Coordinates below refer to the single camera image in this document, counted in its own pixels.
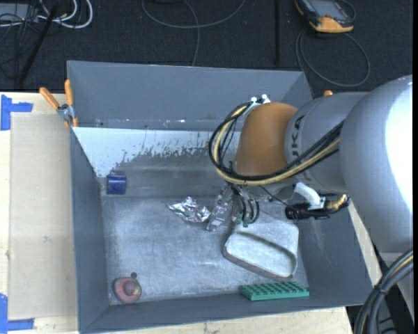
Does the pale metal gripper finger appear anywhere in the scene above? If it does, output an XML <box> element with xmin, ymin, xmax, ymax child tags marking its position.
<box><xmin>218</xmin><ymin>202</ymin><xmax>233</xmax><ymax>230</ymax></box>
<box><xmin>206</xmin><ymin>193</ymin><xmax>227</xmax><ymax>232</ymax></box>

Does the crumpled silver foil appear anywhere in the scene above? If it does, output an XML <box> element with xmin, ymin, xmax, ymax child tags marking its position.
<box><xmin>167</xmin><ymin>196</ymin><xmax>212</xmax><ymax>224</ymax></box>

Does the grey metal bin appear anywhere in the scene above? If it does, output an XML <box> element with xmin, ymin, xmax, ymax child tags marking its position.
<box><xmin>65</xmin><ymin>60</ymin><xmax>375</xmax><ymax>334</ymax></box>

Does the green studded flat block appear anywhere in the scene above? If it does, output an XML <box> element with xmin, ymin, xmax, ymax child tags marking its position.
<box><xmin>238</xmin><ymin>280</ymin><xmax>311</xmax><ymax>302</ymax></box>

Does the blue sponge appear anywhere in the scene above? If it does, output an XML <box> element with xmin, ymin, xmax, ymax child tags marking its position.
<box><xmin>105</xmin><ymin>173</ymin><xmax>127</xmax><ymax>196</ymax></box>

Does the red round toy fruit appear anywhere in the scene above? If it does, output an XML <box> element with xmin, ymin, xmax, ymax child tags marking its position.
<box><xmin>111</xmin><ymin>276</ymin><xmax>143</xmax><ymax>305</ymax></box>

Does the pale cardboard board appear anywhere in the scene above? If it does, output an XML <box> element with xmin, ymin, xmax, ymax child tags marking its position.
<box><xmin>7</xmin><ymin>112</ymin><xmax>79</xmax><ymax>321</ymax></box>

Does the black cylinder on white bracket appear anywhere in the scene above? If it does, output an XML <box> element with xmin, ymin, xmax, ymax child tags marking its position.
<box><xmin>284</xmin><ymin>182</ymin><xmax>336</xmax><ymax>221</ymax></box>

